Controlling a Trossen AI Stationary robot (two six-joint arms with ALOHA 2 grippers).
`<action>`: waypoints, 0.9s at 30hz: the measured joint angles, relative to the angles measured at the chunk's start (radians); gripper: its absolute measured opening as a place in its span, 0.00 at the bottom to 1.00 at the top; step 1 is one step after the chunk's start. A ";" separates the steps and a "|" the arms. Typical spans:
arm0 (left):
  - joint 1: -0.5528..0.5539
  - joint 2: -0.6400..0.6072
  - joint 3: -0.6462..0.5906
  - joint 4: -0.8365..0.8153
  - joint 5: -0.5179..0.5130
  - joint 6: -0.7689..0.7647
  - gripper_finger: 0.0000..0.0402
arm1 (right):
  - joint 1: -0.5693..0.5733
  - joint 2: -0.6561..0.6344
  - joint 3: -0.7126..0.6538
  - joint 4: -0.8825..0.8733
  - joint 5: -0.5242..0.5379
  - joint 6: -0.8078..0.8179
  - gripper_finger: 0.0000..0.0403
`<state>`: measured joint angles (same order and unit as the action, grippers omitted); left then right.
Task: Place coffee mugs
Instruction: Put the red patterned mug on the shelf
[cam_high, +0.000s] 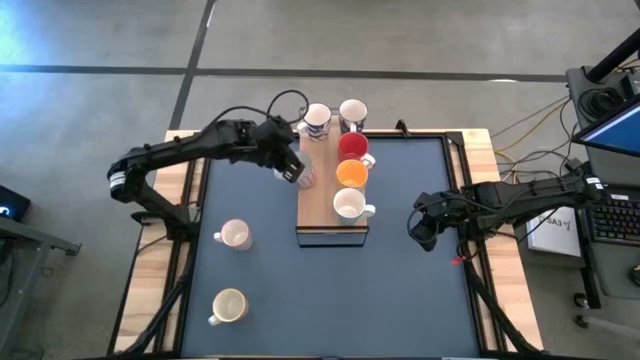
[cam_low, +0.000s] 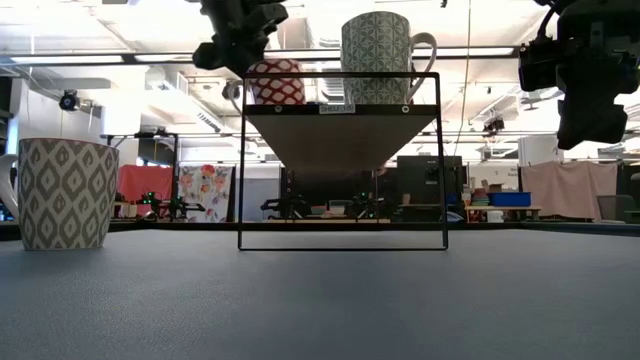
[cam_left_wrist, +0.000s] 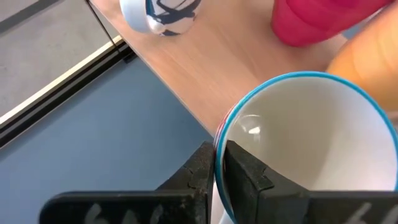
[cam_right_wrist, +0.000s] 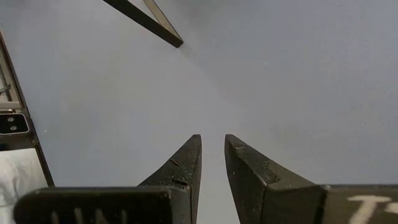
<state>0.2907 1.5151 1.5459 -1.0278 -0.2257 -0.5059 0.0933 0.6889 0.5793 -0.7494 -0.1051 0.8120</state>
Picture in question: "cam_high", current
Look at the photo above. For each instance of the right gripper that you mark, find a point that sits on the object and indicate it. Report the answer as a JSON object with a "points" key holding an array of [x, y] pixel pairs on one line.
{"points": [[440, 207]]}

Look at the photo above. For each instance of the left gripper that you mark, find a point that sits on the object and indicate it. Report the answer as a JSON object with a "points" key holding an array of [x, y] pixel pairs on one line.
{"points": [[272, 142]]}

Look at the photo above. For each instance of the red white patterned mug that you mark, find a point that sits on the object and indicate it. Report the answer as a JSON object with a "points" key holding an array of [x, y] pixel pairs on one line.
{"points": [[307, 177]]}

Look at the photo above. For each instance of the blue and white mug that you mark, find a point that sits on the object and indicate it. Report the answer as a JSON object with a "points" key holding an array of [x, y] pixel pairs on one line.
{"points": [[318, 117]]}

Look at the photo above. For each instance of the orange mug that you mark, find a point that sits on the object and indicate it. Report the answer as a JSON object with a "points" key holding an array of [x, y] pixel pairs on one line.
{"points": [[351, 173]]}

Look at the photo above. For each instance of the green leaf patterned mug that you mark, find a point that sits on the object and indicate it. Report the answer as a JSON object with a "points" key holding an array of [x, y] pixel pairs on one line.
{"points": [[349, 205]]}

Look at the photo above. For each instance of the pink white mug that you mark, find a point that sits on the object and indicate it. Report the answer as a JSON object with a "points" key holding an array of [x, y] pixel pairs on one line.
{"points": [[235, 233]]}

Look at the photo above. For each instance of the yellow mug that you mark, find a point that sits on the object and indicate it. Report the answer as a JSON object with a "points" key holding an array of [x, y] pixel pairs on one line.
{"points": [[229, 305]]}

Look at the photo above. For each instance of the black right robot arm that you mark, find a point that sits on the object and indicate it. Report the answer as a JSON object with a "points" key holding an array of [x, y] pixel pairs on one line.
{"points": [[525, 195]]}

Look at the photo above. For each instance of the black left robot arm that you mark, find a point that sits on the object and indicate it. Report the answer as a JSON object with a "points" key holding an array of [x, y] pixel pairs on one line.
{"points": [[170, 149]]}

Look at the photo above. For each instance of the wooden mug rack tray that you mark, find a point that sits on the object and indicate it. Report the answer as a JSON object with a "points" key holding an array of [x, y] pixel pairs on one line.
{"points": [[317, 210]]}

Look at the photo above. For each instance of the blue-grey table mat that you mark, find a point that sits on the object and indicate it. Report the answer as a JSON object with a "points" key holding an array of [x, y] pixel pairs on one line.
{"points": [[325, 300]]}

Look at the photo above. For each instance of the white booklet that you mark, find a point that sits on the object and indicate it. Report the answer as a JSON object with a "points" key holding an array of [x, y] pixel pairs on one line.
{"points": [[552, 232]]}

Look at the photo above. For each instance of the grey computer cart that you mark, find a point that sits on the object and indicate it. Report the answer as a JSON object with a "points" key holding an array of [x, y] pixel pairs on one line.
{"points": [[612, 272]]}

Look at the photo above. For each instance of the black keyboard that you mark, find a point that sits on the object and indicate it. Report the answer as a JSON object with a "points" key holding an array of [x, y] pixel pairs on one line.
{"points": [[617, 220]]}

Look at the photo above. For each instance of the computer monitor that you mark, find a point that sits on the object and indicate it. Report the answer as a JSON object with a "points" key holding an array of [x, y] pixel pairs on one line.
{"points": [[615, 131]]}

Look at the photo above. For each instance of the black pole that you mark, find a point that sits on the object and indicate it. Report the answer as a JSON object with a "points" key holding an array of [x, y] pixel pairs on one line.
{"points": [[615, 60]]}

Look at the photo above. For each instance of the grey metal bench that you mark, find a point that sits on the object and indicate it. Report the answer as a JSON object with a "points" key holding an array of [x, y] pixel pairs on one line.
{"points": [[30, 237]]}

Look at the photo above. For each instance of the black box with light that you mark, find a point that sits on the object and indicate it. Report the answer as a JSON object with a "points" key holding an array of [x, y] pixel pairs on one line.
{"points": [[11, 202]]}

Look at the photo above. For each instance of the black table frame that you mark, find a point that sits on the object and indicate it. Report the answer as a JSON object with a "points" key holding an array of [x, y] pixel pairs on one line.
{"points": [[410, 134]]}

